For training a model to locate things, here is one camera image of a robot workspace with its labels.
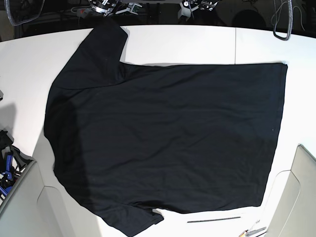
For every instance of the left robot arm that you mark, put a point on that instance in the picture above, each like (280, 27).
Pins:
(206, 5)

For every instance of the black table slot strip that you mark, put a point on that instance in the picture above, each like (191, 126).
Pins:
(214, 220)

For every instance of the grey left side panel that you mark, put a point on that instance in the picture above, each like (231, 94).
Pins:
(32, 209)

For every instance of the grey tool at bottom edge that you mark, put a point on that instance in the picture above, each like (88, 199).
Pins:
(253, 230)

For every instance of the grey panel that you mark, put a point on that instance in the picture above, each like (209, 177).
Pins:
(32, 209)
(289, 205)

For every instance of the black T-shirt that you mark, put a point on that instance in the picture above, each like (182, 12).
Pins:
(128, 139)

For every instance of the blue and black tools pile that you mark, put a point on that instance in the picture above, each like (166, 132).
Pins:
(12, 164)

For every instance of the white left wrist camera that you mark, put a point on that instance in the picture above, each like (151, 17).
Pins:
(184, 10)

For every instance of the white power strip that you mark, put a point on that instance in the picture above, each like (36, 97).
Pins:
(82, 12)

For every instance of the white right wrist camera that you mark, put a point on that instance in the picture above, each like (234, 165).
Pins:
(132, 8)

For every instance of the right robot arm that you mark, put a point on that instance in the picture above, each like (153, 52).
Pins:
(104, 7)

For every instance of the grey right side panel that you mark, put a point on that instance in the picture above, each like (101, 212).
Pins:
(289, 205)

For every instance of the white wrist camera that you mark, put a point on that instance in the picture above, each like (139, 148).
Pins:
(184, 10)
(132, 8)

